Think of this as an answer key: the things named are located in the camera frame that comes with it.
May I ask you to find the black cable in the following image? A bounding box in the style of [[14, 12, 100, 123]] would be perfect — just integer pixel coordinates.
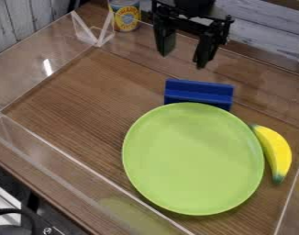
[[0, 208, 38, 235]]

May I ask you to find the green round plate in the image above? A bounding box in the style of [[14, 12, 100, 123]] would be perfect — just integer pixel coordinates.
[[121, 103, 264, 216]]

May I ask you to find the clear acrylic corner bracket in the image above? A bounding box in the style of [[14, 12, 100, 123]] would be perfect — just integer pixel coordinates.
[[70, 11, 114, 48]]

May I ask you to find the yellow toy banana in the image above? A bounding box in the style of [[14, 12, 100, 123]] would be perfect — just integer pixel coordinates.
[[249, 125, 291, 185]]

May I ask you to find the clear acrylic tray wall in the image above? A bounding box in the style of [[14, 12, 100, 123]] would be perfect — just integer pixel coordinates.
[[0, 112, 195, 235]]

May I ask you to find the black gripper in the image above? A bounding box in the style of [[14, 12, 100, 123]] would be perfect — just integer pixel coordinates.
[[151, 0, 233, 69]]

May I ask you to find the blue plastic block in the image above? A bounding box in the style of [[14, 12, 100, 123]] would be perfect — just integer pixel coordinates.
[[164, 78, 233, 111]]

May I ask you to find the yellow labelled tin can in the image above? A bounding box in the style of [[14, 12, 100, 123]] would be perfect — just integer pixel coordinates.
[[109, 0, 141, 32]]

